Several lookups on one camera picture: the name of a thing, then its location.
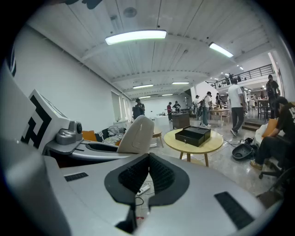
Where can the black white striped cloth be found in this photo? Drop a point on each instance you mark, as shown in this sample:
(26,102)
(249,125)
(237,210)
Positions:
(110,139)

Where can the round wooden table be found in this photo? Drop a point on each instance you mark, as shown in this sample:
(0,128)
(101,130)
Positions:
(207,145)

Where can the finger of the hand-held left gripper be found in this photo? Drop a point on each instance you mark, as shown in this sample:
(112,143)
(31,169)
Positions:
(101,147)
(96,156)

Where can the white beanbag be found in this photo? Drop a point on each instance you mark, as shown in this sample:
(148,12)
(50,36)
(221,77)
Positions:
(261,132)

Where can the grey gripper camera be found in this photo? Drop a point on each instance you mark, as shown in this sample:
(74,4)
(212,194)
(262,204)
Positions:
(69,132)

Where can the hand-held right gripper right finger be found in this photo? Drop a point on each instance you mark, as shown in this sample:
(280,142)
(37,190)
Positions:
(196,202)

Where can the white power strip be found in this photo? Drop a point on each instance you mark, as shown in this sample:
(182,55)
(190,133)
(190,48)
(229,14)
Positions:
(143,189)

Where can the dark high table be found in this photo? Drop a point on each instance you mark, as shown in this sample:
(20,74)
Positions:
(263,101)

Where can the dark wicker chair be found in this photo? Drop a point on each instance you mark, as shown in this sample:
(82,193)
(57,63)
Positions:
(279,189)

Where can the grey crumpled cloth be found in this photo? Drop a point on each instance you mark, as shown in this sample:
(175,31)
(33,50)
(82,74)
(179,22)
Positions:
(113,131)

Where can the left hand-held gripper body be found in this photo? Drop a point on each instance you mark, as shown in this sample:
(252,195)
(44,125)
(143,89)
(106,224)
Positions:
(39,119)

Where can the black office chair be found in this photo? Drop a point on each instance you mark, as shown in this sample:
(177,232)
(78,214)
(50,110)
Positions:
(272,169)

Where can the black rectangular plastic tray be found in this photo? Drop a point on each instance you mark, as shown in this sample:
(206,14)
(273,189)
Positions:
(192,137)

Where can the black plastic shell tray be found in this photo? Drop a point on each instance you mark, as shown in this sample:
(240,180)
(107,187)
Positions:
(242,152)

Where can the light wooden table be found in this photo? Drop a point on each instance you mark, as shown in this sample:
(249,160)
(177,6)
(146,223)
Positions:
(220,111)

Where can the window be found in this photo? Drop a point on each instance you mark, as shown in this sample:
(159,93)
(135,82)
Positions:
(116,106)

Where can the dark wooden cabinet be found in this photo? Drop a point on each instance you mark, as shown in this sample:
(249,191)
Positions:
(181,119)

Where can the orange sofa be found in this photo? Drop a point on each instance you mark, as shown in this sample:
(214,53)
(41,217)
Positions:
(89,136)

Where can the black balcony railing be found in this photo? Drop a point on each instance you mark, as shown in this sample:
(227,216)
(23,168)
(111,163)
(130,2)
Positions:
(244,76)

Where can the wooden floor step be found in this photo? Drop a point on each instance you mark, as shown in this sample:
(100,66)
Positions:
(252,126)

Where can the orange cushion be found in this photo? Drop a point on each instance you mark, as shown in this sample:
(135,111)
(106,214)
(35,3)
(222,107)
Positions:
(272,126)

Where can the long ceiling light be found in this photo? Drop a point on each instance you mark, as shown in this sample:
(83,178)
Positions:
(136,37)
(180,83)
(220,50)
(143,86)

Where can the white block table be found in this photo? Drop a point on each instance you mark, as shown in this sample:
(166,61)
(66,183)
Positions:
(162,121)

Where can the round ceiling fixture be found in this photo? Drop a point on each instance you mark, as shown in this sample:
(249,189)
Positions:
(130,12)

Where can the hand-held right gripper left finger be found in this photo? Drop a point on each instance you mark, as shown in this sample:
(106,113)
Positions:
(92,196)

